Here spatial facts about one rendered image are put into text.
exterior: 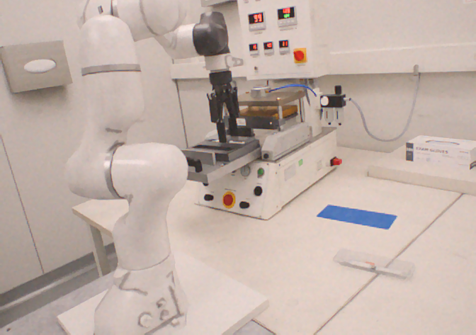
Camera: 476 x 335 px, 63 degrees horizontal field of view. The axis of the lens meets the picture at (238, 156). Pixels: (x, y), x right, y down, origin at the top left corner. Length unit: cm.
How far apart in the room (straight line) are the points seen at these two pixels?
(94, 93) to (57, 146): 186
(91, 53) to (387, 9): 134
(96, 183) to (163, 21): 34
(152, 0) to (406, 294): 81
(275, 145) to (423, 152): 59
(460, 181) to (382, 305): 66
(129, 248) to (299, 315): 39
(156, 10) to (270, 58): 87
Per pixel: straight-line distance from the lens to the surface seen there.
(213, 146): 132
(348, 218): 128
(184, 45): 121
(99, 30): 77
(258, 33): 163
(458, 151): 156
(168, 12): 82
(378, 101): 188
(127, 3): 83
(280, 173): 132
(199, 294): 97
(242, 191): 135
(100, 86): 76
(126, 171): 75
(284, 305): 94
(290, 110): 147
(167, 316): 88
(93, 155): 79
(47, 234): 271
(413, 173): 153
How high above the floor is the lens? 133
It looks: 17 degrees down
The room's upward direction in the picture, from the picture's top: 8 degrees counter-clockwise
